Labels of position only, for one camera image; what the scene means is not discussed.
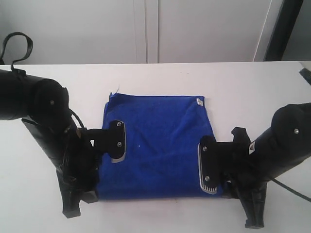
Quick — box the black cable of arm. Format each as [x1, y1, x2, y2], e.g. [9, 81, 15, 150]
[0, 31, 34, 72]
[269, 178, 311, 202]

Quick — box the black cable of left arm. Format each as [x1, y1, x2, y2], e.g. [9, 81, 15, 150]
[0, 31, 34, 72]

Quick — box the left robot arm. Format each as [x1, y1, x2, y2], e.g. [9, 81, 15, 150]
[0, 69, 97, 218]

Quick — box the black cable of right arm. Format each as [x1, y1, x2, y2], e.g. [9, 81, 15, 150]
[269, 178, 311, 202]

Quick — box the dark vertical post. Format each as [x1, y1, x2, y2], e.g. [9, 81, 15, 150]
[263, 0, 304, 62]

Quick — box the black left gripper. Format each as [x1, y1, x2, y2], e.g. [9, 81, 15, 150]
[22, 118, 99, 217]

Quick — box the blue towel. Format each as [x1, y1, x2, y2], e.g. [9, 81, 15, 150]
[97, 93, 213, 200]

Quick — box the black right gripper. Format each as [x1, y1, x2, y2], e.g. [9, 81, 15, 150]
[223, 127, 267, 229]

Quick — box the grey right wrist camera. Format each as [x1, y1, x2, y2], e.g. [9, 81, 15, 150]
[198, 135, 233, 195]

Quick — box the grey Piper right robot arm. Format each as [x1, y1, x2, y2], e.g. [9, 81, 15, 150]
[227, 103, 311, 229]

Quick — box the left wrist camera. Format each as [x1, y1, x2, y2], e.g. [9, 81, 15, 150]
[84, 120, 126, 163]

